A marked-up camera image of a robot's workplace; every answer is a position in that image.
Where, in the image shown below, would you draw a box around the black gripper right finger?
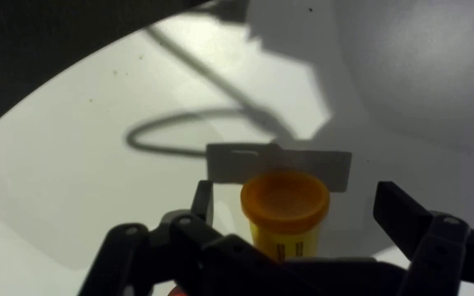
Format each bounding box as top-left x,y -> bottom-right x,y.
372,180 -> 474,296

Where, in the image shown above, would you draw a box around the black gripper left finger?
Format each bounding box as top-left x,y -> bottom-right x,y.
76,180 -> 260,296

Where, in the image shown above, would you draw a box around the large yellow tub orange lid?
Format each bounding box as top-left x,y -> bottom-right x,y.
239,170 -> 332,264

